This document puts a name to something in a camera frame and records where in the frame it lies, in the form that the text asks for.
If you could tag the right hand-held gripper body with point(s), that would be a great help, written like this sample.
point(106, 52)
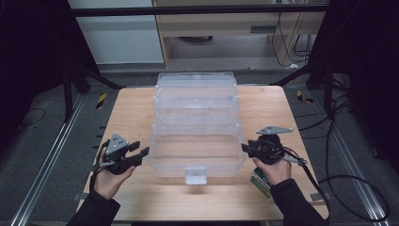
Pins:
point(269, 150)

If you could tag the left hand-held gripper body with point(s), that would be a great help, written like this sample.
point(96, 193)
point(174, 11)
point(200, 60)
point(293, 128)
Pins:
point(117, 157)

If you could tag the green and white cube box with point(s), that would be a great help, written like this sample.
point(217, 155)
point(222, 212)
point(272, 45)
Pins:
point(259, 182)

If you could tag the clear plastic storage box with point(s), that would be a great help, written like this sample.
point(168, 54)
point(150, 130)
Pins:
point(196, 150)

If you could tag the person's right hand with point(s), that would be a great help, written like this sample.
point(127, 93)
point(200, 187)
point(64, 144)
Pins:
point(276, 172)

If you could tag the person's left hand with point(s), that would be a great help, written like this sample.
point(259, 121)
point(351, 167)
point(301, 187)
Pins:
point(108, 183)

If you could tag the yellow and black floor tape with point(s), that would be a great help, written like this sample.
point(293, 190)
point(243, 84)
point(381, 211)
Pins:
point(101, 101)
point(303, 98)

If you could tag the black metal stand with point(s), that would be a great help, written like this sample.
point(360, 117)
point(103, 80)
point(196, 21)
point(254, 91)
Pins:
point(67, 94)
point(328, 91)

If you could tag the white cabinet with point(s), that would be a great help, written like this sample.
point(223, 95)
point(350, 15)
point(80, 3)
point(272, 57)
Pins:
point(119, 40)

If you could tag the light wooden desk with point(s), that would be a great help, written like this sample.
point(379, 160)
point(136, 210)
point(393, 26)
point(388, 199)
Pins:
point(226, 23)

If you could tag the grey flat bracket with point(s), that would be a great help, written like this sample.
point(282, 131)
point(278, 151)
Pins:
point(320, 196)
point(81, 197)

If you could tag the aluminium floor rail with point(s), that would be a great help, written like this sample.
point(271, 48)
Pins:
point(354, 175)
point(47, 166)

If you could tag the black horizontal frame bar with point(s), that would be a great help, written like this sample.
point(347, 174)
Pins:
point(188, 10)

